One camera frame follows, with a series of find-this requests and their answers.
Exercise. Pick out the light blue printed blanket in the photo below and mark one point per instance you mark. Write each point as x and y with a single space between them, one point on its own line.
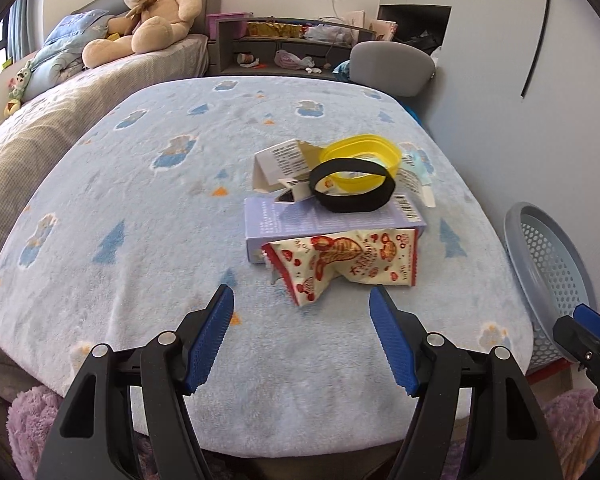
155 240

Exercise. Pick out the black elastic band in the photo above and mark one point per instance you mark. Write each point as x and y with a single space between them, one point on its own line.
350 205

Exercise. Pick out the grey curtain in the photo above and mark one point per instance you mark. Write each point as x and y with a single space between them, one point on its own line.
19 30

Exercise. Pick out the small white card box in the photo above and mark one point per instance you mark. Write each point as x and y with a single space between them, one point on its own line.
292 194

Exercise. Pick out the pink plastic bag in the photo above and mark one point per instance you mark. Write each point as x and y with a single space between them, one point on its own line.
290 60

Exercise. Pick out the blue printed pillow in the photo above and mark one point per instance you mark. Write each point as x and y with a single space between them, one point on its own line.
77 25

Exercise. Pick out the green and white carton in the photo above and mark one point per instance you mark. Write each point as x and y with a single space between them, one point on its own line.
285 160

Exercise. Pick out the yellow plastic bowl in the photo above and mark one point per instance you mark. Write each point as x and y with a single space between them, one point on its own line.
375 147

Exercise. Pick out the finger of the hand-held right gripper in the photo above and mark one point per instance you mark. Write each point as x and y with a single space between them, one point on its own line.
592 320

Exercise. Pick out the lavender cardboard box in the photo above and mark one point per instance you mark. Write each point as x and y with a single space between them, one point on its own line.
330 222

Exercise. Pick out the blue pillow bedding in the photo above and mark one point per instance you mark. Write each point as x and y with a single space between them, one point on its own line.
50 70

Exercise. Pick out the white and teal wrapper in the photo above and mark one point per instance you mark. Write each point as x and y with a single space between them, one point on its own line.
420 170

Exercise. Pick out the pink plastic box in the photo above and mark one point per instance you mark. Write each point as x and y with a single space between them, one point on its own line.
215 25

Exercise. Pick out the grey perforated plastic basket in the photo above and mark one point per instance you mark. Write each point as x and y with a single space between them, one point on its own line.
545 255

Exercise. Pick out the red and white snack wrapper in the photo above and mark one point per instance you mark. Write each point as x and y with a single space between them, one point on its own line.
350 260

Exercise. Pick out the white plastic bag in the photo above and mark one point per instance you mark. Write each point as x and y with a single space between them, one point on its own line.
330 32

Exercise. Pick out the grey storage shelf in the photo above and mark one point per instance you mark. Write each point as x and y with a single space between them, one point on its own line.
225 45

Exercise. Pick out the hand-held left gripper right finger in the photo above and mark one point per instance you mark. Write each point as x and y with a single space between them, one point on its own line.
392 340

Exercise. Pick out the large tan teddy bear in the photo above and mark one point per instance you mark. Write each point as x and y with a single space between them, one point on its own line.
150 5

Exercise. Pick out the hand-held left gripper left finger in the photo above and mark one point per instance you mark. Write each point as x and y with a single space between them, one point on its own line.
210 340

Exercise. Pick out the pile of gold packets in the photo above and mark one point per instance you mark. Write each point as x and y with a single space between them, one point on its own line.
275 29

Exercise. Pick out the small red and white container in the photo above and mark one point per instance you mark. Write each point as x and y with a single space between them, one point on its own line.
247 59

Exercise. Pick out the small green plush doll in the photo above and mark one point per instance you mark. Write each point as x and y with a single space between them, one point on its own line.
20 82

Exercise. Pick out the purple fluffy rug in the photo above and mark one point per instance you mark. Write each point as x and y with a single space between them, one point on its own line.
30 425

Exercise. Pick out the bed with beige cover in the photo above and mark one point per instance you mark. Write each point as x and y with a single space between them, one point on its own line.
45 125

